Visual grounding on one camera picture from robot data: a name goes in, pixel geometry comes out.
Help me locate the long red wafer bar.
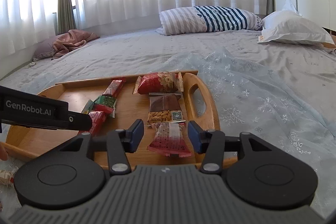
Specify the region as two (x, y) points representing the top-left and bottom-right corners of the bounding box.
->
(88, 110), (106, 136)

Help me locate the green snack packet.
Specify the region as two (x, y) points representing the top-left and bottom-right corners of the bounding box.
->
(81, 95), (117, 118)

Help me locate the pink red snack packet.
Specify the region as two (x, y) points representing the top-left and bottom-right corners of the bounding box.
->
(147, 121), (191, 158)

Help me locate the brown almond chocolate bar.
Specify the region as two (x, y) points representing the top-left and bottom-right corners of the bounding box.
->
(146, 93), (185, 127)

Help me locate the person's left hand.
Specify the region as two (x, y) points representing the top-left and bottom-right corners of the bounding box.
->
(0, 143), (8, 161)

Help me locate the small dark red snack bar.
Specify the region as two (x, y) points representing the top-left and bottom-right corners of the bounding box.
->
(102, 79), (126, 98)

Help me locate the wooden serving tray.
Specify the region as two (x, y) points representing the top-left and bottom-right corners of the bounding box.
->
(3, 71), (220, 167)

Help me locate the light blue snowflake sheer cloth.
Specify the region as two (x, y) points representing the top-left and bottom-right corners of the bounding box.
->
(1, 45), (335, 216)

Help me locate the mauve pillow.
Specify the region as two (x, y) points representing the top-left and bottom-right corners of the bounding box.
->
(33, 35), (61, 60)

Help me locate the clear wrapped biscuit pack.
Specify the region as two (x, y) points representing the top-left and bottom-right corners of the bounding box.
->
(0, 167), (18, 186)

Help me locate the red peanut snack bag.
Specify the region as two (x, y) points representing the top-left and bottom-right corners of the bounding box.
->
(133, 72), (184, 95)

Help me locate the grey bed sheet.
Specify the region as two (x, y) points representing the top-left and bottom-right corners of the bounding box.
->
(0, 28), (336, 140)

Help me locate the pink crumpled cloth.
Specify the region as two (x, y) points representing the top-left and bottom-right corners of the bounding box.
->
(52, 29), (100, 59)

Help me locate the olive green drape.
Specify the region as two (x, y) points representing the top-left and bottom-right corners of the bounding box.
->
(56, 0), (76, 34)

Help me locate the striped pillow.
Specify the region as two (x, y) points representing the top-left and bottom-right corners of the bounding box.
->
(157, 6), (263, 36)

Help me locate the white pillow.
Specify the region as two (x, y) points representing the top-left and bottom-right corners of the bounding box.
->
(258, 0), (335, 50)

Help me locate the wooden bed frame edge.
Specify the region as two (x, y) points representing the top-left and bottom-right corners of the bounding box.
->
(321, 26), (336, 50)

